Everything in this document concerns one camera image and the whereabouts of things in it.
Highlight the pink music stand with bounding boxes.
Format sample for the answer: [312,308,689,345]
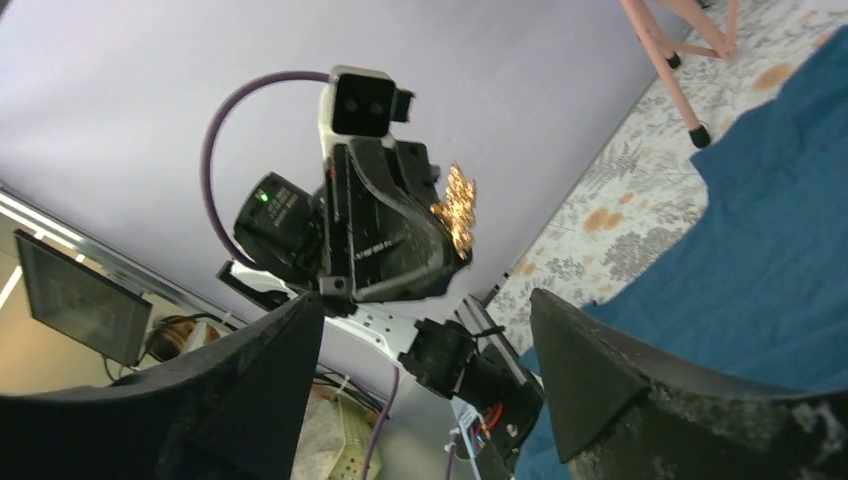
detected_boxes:
[620,0,740,149]

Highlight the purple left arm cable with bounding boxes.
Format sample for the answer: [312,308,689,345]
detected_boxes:
[199,70,333,270]

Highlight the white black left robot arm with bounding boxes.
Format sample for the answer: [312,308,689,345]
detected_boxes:
[234,137,542,467]

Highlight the dark monitor screen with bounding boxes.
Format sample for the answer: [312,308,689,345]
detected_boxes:
[14,229,152,367]

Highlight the blue shirt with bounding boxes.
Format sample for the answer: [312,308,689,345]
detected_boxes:
[516,28,847,479]

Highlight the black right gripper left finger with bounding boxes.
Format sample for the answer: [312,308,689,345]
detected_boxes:
[1,293,324,479]

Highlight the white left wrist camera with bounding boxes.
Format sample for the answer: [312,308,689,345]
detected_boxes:
[318,65,415,159]

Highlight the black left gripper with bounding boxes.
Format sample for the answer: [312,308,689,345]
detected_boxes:
[325,137,469,303]

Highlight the floral patterned table mat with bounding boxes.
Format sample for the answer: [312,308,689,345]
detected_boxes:
[487,1,847,352]

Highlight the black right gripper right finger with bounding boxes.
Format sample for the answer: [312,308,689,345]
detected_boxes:
[530,289,847,479]

